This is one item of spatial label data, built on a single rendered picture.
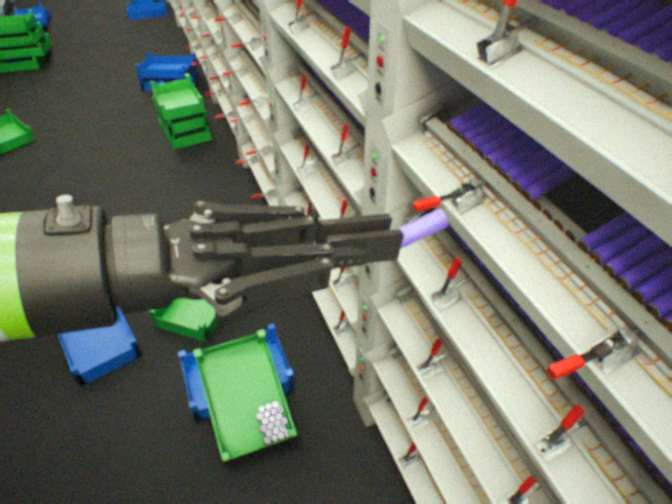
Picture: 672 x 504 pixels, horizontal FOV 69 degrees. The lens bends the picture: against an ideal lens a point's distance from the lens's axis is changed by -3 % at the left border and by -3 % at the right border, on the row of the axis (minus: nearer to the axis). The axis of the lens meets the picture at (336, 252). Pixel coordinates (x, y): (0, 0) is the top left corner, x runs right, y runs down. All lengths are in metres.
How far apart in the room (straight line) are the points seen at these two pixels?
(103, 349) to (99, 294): 1.42
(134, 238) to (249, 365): 1.14
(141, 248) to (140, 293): 0.03
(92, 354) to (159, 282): 1.42
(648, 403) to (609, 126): 0.26
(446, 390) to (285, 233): 0.59
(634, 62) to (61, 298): 0.50
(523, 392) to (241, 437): 0.91
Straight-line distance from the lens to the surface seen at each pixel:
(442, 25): 0.68
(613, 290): 0.58
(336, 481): 1.43
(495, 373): 0.76
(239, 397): 1.49
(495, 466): 0.91
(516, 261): 0.63
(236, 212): 0.45
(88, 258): 0.37
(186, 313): 1.80
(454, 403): 0.95
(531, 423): 0.73
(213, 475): 1.47
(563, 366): 0.52
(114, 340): 1.80
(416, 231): 0.47
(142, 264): 0.38
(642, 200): 0.46
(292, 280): 0.39
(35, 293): 0.38
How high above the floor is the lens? 1.32
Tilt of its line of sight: 43 degrees down
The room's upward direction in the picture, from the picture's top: straight up
